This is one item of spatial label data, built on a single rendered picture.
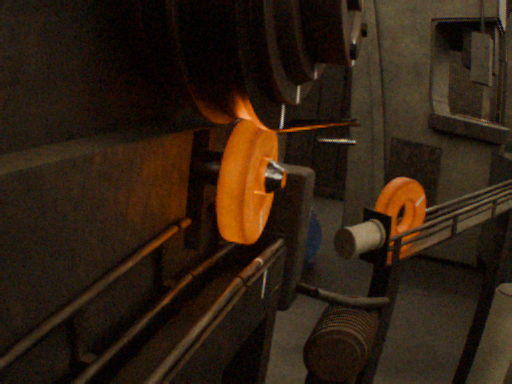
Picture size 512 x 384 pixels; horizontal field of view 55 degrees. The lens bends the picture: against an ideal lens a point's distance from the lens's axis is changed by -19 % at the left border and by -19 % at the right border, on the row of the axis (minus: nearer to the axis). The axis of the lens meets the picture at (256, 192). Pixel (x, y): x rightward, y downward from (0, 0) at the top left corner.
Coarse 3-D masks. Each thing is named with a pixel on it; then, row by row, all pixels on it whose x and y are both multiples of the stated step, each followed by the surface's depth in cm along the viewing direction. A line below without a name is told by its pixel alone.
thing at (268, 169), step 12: (192, 156) 75; (204, 156) 75; (216, 156) 74; (192, 168) 75; (204, 168) 74; (216, 168) 74; (264, 168) 73; (276, 168) 73; (192, 180) 76; (204, 180) 75; (216, 180) 74; (264, 180) 72; (276, 180) 73; (264, 192) 74
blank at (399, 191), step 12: (396, 180) 114; (408, 180) 113; (384, 192) 112; (396, 192) 111; (408, 192) 114; (420, 192) 116; (384, 204) 111; (396, 204) 112; (408, 204) 117; (420, 204) 117; (396, 216) 113; (408, 216) 118; (420, 216) 118; (396, 228) 114; (408, 228) 117
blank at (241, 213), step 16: (240, 128) 71; (256, 128) 71; (240, 144) 69; (256, 144) 69; (272, 144) 77; (224, 160) 68; (240, 160) 68; (256, 160) 71; (224, 176) 68; (240, 176) 68; (224, 192) 68; (240, 192) 68; (272, 192) 81; (224, 208) 69; (240, 208) 68; (256, 208) 75; (224, 224) 70; (240, 224) 69; (256, 224) 75; (240, 240) 72; (256, 240) 77
